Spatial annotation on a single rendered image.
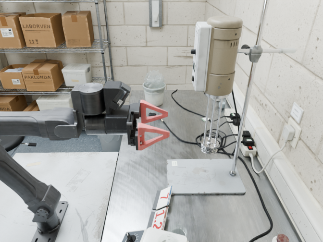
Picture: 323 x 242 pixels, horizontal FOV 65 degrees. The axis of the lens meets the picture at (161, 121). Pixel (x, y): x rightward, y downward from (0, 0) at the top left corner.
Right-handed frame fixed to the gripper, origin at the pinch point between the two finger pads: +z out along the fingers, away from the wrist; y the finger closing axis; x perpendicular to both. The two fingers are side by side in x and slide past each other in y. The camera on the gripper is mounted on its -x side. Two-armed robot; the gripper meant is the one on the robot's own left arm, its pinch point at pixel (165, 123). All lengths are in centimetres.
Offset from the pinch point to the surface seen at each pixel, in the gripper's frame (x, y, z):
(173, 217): 40.2, 3.0, 3.7
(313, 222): 30, -7, 44
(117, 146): 108, 133, -38
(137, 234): 34.7, -7.1, -7.8
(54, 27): 15, 193, -98
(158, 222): 37.8, -0.7, -1.4
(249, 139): 34, 40, 41
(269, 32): -10, 60, 48
